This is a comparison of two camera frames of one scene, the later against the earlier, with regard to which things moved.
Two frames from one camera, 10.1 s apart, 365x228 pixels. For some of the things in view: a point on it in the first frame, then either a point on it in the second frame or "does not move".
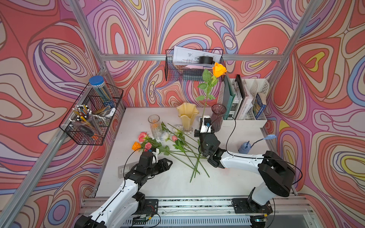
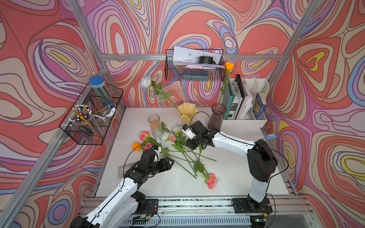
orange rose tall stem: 212,80 to 229,66
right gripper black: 196,132 to 190,145
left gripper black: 164,167 does not move
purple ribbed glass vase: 217,110 does not move
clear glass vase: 155,123 does not move
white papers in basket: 187,57 does not move
